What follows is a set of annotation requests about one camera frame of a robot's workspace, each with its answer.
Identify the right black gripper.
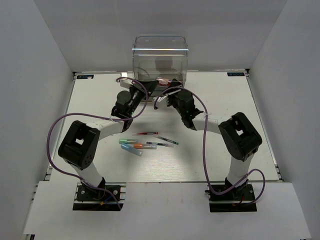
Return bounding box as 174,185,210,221
163,78,186,117

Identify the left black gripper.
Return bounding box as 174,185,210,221
128,79,159,116

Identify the clear plastic drawer organizer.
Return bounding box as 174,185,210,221
132,34,189,98

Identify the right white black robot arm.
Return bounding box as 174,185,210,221
165,79,263,200

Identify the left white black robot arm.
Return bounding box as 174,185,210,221
58,80,159,200

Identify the red gel pen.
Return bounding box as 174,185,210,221
131,131,159,136

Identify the green gel pen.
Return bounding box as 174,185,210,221
153,134,179,145

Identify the right blue table sticker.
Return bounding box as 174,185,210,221
227,72,245,77

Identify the blue table sticker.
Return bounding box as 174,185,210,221
227,72,245,77
76,74,94,80

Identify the orange highlighter marker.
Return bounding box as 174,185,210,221
133,143,157,150

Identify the green highlighter marker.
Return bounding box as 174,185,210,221
118,138,139,145

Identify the blue gel pen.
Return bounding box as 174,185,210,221
146,141,174,148

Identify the blue highlighter marker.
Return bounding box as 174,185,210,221
121,143,143,157

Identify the left blue table sticker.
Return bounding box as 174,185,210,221
76,74,94,80

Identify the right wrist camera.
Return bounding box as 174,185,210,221
152,93,173,110

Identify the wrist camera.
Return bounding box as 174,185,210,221
152,93,173,110
115,72,133,89

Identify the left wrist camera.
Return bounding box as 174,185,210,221
115,72,133,89

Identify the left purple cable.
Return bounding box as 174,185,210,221
47,76,148,210

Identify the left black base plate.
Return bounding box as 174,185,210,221
72,183,126,212

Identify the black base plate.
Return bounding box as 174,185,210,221
204,184,257,213
72,183,126,212

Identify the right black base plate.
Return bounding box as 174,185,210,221
204,184,257,213

